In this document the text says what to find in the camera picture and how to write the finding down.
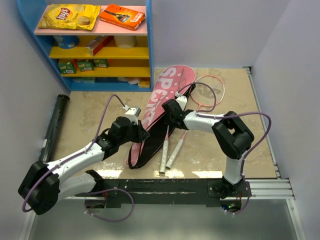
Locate blue shelf unit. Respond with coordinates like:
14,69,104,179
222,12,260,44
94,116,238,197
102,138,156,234
17,0,154,92

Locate green carton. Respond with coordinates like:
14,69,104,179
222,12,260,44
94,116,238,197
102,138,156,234
76,59,95,72
58,61,77,75
93,58,109,68

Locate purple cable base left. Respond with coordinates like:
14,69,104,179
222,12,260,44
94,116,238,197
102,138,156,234
84,187,135,223

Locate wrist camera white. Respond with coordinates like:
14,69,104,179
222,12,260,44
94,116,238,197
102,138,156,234
123,105,141,125
175,92,188,110

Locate crumpled white wrapper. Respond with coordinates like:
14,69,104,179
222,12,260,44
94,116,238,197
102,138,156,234
117,77,141,85

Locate red foil snack box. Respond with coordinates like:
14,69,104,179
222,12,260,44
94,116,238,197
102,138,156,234
85,35,114,56

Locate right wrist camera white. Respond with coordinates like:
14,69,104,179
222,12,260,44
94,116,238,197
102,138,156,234
175,92,188,110

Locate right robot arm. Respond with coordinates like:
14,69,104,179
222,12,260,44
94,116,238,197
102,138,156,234
162,99,255,198

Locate green carton left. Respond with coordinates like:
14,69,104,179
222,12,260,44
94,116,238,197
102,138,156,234
58,61,77,75

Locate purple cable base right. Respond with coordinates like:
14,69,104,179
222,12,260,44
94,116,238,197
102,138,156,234
222,174,252,217

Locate purple cable base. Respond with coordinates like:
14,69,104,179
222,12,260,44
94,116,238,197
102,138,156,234
84,187,135,223
222,174,252,217

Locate orange razor box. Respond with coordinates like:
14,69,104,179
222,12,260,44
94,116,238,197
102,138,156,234
99,3,146,31

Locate blue snack canister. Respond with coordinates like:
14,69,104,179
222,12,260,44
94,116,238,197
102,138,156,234
53,35,80,49

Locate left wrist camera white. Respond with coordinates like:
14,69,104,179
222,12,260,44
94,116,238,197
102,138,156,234
123,105,141,125

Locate green carton middle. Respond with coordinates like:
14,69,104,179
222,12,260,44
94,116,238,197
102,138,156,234
76,59,95,72

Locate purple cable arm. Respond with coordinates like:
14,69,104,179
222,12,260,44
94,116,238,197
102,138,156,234
21,94,128,213
177,82,272,176

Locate yellow sponge bottom shelf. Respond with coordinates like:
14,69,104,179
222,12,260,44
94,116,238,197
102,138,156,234
138,77,151,89

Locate yellow Lays chips bag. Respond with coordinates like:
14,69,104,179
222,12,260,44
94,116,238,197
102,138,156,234
37,4,101,31

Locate cream paper cup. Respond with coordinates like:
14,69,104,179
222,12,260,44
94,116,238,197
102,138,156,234
114,35,137,49

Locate pink racket cover bag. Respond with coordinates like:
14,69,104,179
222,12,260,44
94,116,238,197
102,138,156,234
125,65,196,169

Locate green carton right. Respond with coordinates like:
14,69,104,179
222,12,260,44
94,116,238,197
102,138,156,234
93,58,109,68

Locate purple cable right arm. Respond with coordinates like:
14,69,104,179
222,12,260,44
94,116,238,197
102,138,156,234
177,82,272,176

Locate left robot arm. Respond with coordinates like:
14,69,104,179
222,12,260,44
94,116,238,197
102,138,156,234
18,116,150,215

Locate black shuttlecock tube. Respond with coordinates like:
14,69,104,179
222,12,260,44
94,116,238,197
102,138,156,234
38,94,70,163

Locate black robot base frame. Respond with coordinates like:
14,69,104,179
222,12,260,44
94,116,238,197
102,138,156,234
76,178,252,208

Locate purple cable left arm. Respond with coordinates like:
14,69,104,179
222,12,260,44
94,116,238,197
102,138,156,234
21,94,128,213

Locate pink badminton racket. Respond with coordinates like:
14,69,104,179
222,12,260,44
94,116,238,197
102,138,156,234
165,74,225,170
159,125,170,174

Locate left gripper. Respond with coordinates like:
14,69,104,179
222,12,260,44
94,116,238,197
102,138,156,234
118,119,150,146

